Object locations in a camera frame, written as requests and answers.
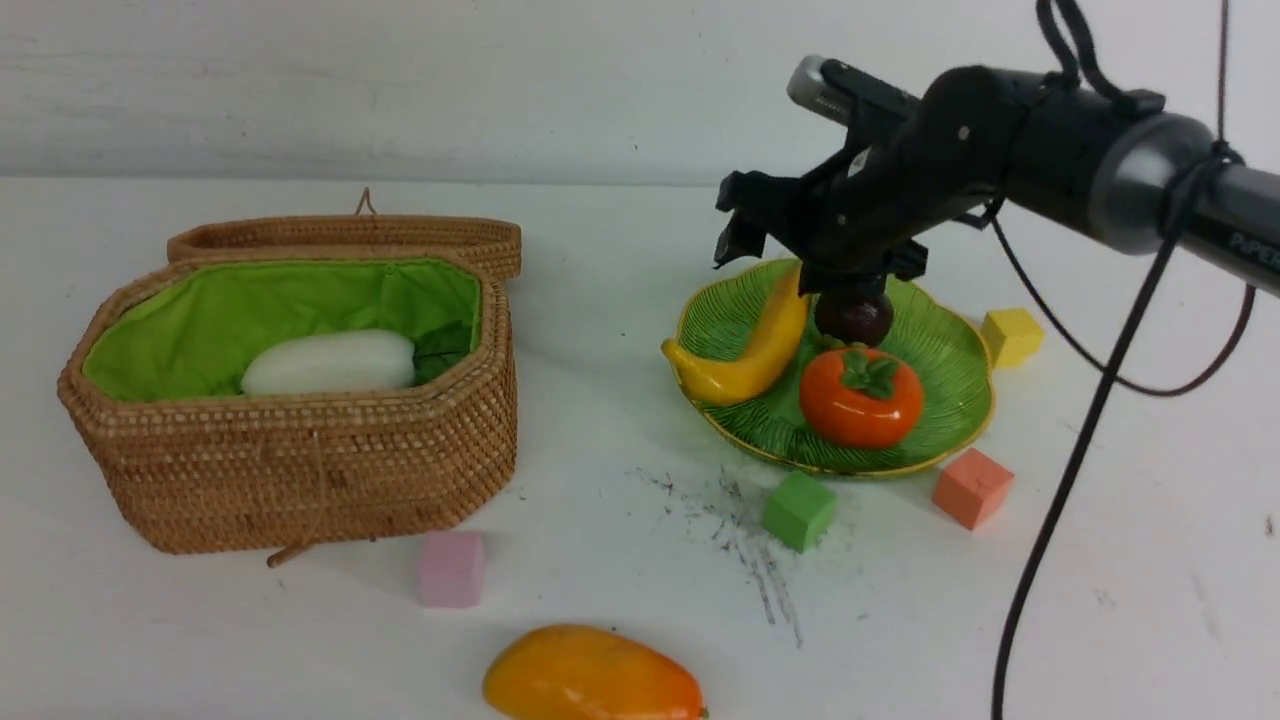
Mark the orange toy persimmon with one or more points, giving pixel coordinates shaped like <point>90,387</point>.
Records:
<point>857,397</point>

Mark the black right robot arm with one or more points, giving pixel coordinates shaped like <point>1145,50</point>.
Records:
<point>1122,180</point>

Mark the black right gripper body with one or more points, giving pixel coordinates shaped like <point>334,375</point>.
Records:
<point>946,159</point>

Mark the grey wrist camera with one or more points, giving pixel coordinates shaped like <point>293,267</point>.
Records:
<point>848,96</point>

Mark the dark purple toy mangosteen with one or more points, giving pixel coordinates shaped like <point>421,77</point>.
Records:
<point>853,318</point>

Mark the yellow foam cube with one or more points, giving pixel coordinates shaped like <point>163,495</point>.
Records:
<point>1012,336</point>

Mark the pink foam cube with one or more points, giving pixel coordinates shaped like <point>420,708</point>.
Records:
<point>451,571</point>

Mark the woven rattan basket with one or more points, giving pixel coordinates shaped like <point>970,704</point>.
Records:
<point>197,466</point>

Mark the orange foam cube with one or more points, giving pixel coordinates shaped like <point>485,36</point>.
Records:
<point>972,488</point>

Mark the green foam cube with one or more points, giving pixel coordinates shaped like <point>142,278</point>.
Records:
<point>798,511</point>

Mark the woven rattan basket lid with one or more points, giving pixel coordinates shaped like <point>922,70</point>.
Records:
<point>490,245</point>

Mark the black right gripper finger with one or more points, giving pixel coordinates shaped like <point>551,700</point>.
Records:
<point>759,206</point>
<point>904,262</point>

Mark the orange yellow toy mango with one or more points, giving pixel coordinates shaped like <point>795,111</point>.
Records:
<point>574,671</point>

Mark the white toy radish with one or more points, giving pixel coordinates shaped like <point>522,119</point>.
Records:
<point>370,360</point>

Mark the green glass leaf plate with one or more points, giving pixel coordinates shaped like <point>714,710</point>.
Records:
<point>944,350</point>

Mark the yellow toy banana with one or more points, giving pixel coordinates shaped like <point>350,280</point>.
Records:
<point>768,298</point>

